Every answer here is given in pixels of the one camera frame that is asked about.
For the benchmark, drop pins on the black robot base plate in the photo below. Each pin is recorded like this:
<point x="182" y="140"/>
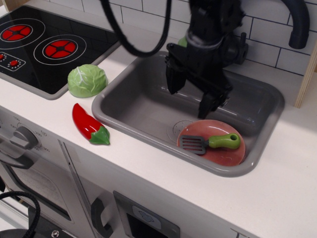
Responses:
<point x="43" y="229"/>

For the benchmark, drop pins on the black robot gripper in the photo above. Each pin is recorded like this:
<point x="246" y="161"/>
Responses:
<point x="201" y="64"/>

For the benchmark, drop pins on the grey oven door handle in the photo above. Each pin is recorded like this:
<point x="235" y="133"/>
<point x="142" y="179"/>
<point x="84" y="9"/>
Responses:
<point x="14" y="156"/>

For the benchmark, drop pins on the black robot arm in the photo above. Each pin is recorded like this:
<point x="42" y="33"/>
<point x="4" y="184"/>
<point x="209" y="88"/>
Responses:
<point x="213" y="19"/>

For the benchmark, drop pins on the wooden side panel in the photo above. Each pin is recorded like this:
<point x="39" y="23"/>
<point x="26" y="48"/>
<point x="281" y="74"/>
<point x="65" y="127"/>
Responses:
<point x="310" y="70"/>

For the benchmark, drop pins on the black toy stovetop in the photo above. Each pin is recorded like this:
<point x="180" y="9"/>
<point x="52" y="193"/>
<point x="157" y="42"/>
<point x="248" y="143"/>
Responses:
<point x="38" y="49"/>

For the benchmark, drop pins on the red toy chili pepper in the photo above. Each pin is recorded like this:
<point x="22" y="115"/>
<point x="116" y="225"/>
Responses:
<point x="89" y="127"/>

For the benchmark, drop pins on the grey spatula green handle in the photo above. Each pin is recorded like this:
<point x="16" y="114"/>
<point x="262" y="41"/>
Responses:
<point x="198" y="145"/>

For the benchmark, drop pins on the grey dishwasher control panel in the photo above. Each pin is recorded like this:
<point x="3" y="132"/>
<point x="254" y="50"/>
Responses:
<point x="140" y="222"/>

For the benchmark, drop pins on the grey plastic sink basin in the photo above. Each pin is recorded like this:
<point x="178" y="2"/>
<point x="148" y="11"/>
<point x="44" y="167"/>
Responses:
<point x="139" y="104"/>

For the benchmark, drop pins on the green toy cabbage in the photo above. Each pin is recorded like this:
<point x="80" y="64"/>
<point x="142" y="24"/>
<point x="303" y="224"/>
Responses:
<point x="86" y="81"/>

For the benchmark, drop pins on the green toy fruit behind sink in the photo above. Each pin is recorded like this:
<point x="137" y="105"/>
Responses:
<point x="183" y="42"/>

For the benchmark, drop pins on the dark grey toy faucet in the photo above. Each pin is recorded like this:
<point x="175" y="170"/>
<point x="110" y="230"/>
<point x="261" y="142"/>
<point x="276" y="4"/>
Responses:
<point x="276" y="32"/>

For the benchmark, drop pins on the pink plastic plate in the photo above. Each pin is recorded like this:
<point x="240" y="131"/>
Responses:
<point x="221" y="156"/>

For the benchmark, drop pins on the grey oven knob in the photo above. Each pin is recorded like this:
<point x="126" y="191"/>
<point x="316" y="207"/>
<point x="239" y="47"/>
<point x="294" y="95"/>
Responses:
<point x="24" y="138"/>

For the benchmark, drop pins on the grey cabinet door handle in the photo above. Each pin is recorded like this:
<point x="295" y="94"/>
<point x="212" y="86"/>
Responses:
<point x="97" y="207"/>

